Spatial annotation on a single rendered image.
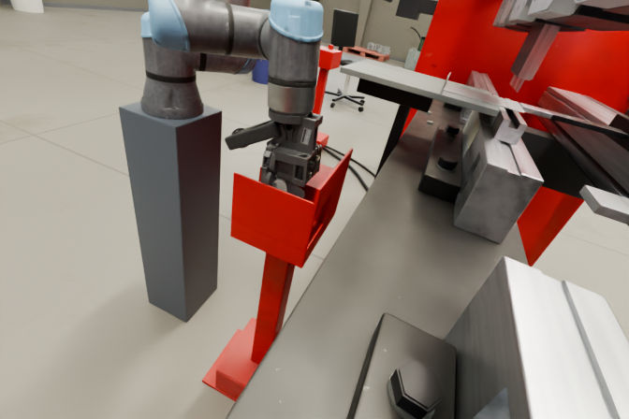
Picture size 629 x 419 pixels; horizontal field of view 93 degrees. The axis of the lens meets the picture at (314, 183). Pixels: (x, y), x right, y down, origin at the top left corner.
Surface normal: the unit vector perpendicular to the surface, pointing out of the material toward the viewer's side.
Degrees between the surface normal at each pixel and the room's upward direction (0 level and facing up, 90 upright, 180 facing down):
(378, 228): 0
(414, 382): 0
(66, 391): 0
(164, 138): 90
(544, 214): 90
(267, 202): 90
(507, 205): 90
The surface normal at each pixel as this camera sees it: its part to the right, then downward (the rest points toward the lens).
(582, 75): -0.41, 0.41
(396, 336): 0.18, -0.84
